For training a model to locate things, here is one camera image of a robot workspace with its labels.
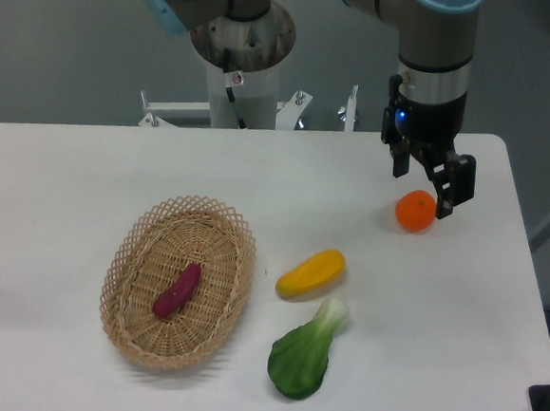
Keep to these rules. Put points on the yellow mango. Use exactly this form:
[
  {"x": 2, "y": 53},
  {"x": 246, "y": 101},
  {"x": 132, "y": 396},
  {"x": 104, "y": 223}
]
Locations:
[{"x": 315, "y": 272}]

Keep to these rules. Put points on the white metal base frame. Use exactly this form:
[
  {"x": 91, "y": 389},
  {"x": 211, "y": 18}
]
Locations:
[{"x": 288, "y": 115}]

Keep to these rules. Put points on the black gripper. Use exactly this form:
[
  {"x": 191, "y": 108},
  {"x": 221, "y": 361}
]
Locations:
[{"x": 426, "y": 132}]

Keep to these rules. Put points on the woven wicker basket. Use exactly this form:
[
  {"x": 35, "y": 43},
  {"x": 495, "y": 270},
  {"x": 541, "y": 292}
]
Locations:
[{"x": 173, "y": 234}]

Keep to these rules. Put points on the purple sweet potato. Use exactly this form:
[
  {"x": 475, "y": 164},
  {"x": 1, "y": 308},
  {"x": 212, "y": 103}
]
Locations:
[{"x": 175, "y": 296}]

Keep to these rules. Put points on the orange tangerine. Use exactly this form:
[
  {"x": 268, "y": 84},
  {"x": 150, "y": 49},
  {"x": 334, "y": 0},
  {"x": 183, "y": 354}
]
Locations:
[{"x": 415, "y": 211}]

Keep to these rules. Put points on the green bok choy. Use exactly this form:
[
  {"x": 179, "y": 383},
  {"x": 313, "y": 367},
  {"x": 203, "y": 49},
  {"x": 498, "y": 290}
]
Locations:
[{"x": 298, "y": 361}]

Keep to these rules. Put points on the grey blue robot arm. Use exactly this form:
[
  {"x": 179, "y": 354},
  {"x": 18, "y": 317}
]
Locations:
[{"x": 427, "y": 95}]

